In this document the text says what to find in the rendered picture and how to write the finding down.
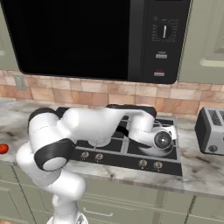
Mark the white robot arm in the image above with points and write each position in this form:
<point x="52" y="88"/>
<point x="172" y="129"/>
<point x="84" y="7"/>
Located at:
<point x="87" y="122"/>

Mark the black gas hob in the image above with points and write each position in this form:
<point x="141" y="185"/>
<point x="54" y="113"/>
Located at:
<point x="172" y="163"/>

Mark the sage green drawer front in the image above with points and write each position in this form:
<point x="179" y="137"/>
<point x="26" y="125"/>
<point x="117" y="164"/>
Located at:
<point x="122" y="214"/>

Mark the grey wall socket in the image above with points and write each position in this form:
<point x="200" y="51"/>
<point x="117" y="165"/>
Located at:
<point x="19" y="82"/>

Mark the sage green wall cupboard door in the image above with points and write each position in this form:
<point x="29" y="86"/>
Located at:
<point x="6" y="43"/>
<point x="204" y="43"/>

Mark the round metal hob knob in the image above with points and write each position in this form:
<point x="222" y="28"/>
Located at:
<point x="99" y="157"/>
<point x="157" y="165"/>
<point x="85" y="155"/>
<point x="142" y="162"/>

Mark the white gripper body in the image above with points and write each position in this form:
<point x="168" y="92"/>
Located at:
<point x="154" y="151"/>

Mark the sage green base cupboard door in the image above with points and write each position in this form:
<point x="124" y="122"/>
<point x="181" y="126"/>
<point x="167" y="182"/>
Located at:
<point x="205" y="213"/>
<point x="13" y="201"/>

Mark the red tomato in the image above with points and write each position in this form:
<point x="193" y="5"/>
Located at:
<point x="3" y="149"/>

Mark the black microwave oven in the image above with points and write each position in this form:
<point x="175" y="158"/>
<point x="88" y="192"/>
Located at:
<point x="73" y="38"/>

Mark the grey toaster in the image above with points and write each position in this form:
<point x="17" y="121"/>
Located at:
<point x="208" y="131"/>

